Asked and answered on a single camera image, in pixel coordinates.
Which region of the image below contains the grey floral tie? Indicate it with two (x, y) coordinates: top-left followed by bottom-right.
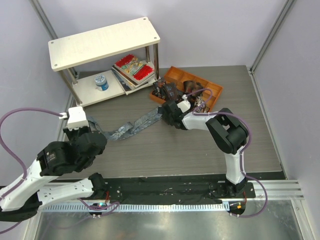
(87, 106), (162, 141)

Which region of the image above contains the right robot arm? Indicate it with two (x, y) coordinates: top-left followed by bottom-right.
(158, 100), (250, 198)

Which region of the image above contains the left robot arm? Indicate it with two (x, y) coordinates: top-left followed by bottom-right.
(0, 127), (108, 223)

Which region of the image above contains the brown blue floral tie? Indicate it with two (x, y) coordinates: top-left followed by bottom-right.
(163, 82), (183, 102)

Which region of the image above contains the cat pattern tie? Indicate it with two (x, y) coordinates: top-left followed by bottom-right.
(192, 95), (210, 113)

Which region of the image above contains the dark brown red tie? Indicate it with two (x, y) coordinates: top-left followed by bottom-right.
(183, 80), (204, 97)

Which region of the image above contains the orange wooden divided tray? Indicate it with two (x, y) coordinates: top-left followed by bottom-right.
(149, 66), (223, 113)

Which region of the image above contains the bottom dark cover book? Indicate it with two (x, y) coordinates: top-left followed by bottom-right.
(111, 69), (156, 95)

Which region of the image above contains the blue jar white lid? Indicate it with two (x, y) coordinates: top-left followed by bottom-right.
(94, 74), (109, 91)

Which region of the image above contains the red treehouse book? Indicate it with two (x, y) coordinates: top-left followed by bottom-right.
(114, 54), (154, 84)

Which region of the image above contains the white two-tier shelf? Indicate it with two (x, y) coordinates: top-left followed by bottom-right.
(48, 16), (161, 107)

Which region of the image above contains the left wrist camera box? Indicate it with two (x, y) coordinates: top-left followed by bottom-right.
(67, 106), (89, 131)

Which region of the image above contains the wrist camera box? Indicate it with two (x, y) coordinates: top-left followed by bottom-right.
(67, 106), (89, 131)
(177, 94), (191, 113)

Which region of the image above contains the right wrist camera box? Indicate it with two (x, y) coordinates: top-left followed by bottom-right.
(177, 94), (191, 113)

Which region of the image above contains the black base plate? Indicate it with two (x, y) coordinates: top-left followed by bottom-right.
(74, 177), (256, 205)

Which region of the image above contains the slotted cable duct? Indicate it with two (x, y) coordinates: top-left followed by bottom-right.
(42, 201), (230, 213)

